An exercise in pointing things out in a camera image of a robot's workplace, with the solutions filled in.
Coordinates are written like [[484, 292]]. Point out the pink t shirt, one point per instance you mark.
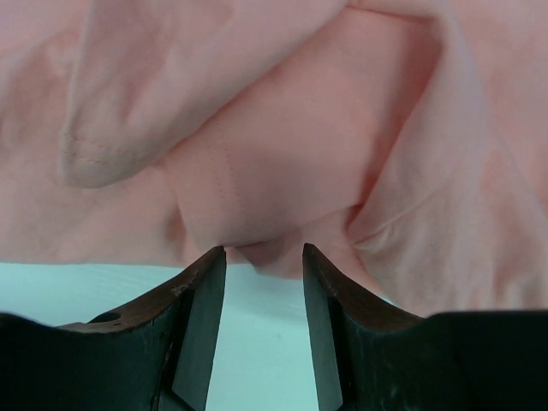
[[405, 139]]

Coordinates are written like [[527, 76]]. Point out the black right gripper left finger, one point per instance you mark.
[[154, 352]]

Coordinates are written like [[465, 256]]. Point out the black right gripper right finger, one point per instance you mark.
[[370, 355]]

